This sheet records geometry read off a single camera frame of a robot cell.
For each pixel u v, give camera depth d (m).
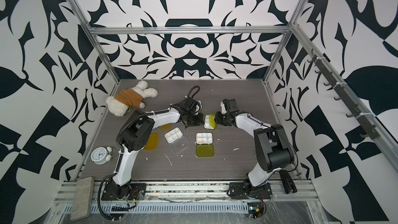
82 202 0.69
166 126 0.68
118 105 0.96
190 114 0.84
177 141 0.90
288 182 0.75
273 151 0.46
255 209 0.71
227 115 0.73
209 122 0.94
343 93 0.55
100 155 0.81
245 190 0.67
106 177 0.65
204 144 0.89
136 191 0.73
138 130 0.56
